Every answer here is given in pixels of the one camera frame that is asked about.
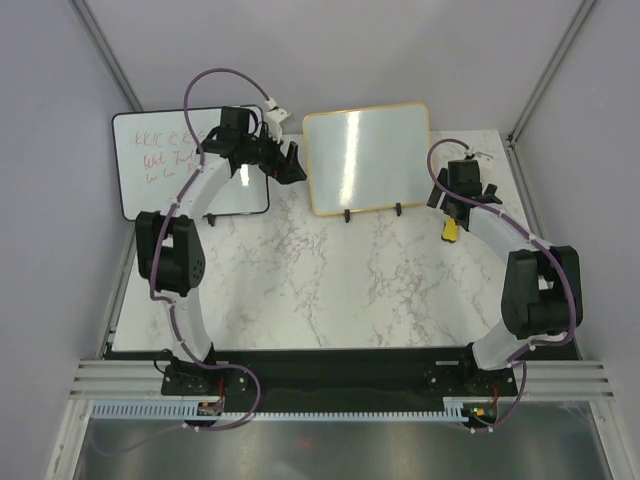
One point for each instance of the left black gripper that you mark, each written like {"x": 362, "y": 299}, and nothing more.
{"x": 279, "y": 160}

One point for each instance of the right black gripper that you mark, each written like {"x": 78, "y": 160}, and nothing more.
{"x": 437, "y": 193}

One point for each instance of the yellow whiteboard eraser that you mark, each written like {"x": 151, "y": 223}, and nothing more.
{"x": 450, "y": 231}

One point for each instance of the yellow framed whiteboard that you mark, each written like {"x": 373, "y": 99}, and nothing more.
{"x": 370, "y": 158}

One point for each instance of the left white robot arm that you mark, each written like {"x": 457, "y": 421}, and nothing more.
{"x": 169, "y": 251}

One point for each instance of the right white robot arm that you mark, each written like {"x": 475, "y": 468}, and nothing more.
{"x": 459, "y": 272}

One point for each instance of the black framed whiteboard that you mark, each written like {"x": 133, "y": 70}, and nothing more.
{"x": 155, "y": 155}

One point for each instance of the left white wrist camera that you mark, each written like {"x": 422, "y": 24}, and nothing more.
{"x": 274, "y": 117}

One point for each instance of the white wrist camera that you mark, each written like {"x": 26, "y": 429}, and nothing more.
{"x": 274, "y": 117}
{"x": 472, "y": 153}

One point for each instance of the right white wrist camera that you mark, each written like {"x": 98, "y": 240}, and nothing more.
{"x": 472, "y": 153}

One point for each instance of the aluminium rail frame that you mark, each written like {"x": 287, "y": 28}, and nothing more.
{"x": 544, "y": 376}

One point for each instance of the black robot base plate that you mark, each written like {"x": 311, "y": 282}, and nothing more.
{"x": 363, "y": 380}

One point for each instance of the white slotted cable duct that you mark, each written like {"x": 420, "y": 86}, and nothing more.
{"x": 192, "y": 410}

